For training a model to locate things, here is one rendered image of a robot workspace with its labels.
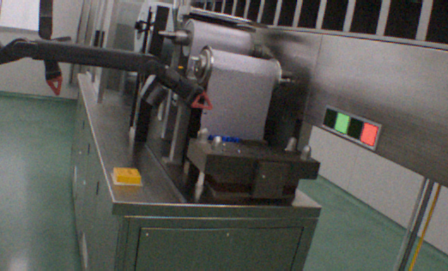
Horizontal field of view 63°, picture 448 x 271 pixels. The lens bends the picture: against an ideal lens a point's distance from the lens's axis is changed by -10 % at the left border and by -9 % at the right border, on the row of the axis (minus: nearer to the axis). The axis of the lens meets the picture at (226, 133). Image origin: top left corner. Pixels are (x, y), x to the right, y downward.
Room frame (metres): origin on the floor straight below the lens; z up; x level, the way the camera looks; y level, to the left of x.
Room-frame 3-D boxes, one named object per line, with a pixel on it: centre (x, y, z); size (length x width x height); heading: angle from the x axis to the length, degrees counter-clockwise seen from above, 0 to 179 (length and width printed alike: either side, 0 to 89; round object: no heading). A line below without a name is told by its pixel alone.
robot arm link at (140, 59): (1.11, 0.44, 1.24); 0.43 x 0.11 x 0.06; 118
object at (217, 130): (1.34, -0.02, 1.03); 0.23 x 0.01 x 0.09; 115
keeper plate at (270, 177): (1.17, -0.16, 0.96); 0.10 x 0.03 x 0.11; 115
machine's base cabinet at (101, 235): (2.22, 0.47, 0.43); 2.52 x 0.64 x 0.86; 25
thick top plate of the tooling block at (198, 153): (1.25, -0.10, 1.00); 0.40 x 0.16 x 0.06; 115
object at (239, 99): (1.34, -0.02, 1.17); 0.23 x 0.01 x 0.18; 115
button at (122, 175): (1.10, 0.26, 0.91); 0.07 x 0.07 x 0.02; 25
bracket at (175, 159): (1.36, 0.17, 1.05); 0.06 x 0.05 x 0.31; 115
